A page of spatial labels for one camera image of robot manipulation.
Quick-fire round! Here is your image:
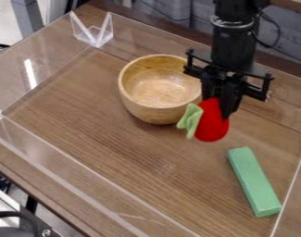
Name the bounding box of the clear acrylic corner bracket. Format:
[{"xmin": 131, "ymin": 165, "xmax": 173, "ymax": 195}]
[{"xmin": 70, "ymin": 11, "xmax": 113, "ymax": 48}]

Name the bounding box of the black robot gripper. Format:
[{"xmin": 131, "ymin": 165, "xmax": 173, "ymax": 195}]
[{"xmin": 184, "ymin": 27, "xmax": 274, "ymax": 119}]

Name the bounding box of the light wooden bowl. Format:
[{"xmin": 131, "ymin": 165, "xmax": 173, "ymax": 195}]
[{"xmin": 118, "ymin": 54, "xmax": 201, "ymax": 125}]

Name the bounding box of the green rectangular block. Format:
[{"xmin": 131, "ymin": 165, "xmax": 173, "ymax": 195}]
[{"xmin": 228, "ymin": 147, "xmax": 281, "ymax": 218}]

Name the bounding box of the grey post behind table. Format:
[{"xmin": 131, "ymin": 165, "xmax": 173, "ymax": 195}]
[{"xmin": 10, "ymin": 0, "xmax": 43, "ymax": 38}]

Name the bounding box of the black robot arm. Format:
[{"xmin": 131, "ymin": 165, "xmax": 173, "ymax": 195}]
[{"xmin": 184, "ymin": 0, "xmax": 276, "ymax": 119}]

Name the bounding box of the red felt fruit green leaf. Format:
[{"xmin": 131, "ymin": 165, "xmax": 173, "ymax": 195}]
[{"xmin": 176, "ymin": 98, "xmax": 229, "ymax": 142}]

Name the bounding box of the clear acrylic enclosure wall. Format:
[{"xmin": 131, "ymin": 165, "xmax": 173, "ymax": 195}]
[{"xmin": 0, "ymin": 7, "xmax": 301, "ymax": 237}]

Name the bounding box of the black equipment under table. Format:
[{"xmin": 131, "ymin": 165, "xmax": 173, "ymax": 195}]
[{"xmin": 0, "ymin": 174, "xmax": 63, "ymax": 237}]

